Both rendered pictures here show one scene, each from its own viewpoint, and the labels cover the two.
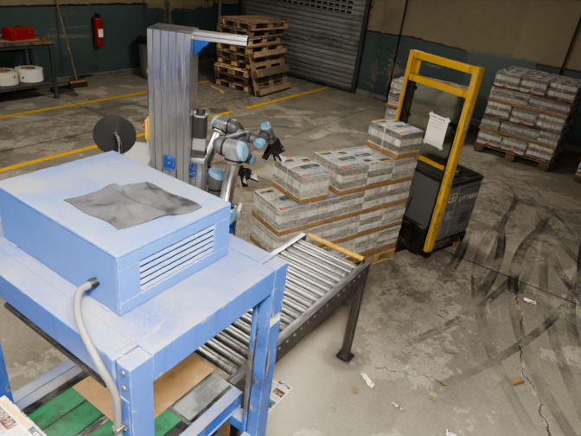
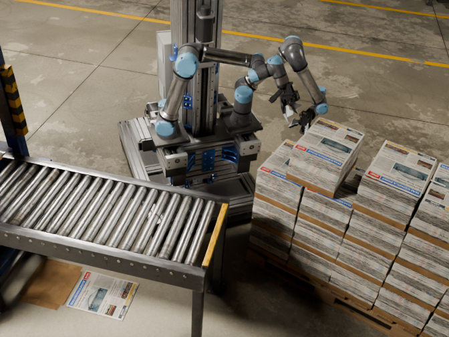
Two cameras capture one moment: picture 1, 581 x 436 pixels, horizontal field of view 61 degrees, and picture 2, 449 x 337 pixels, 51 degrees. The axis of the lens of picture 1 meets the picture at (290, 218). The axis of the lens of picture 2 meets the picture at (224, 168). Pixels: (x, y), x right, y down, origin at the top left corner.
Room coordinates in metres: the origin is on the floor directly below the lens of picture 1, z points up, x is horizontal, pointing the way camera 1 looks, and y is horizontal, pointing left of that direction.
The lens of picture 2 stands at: (2.26, -1.79, 2.55)
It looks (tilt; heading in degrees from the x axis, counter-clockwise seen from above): 40 degrees down; 69
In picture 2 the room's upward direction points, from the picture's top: 5 degrees clockwise
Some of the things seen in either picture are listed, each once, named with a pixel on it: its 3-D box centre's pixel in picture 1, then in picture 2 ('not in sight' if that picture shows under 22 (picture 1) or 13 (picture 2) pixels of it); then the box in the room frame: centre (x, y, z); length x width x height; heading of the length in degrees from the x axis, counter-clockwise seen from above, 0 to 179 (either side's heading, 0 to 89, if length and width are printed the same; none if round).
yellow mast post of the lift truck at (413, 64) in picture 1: (396, 142); not in sight; (4.69, -0.94, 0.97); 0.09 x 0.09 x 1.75; 39
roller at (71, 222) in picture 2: (267, 300); (81, 207); (2.20, 0.07, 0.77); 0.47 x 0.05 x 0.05; 58
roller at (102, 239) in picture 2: (287, 285); (116, 214); (2.36, -0.03, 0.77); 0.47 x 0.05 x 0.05; 58
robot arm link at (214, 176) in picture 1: (215, 177); (243, 98); (3.28, 0.58, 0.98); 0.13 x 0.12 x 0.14; 69
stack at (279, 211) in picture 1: (318, 231); (347, 239); (3.71, -0.25, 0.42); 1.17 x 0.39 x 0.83; 129
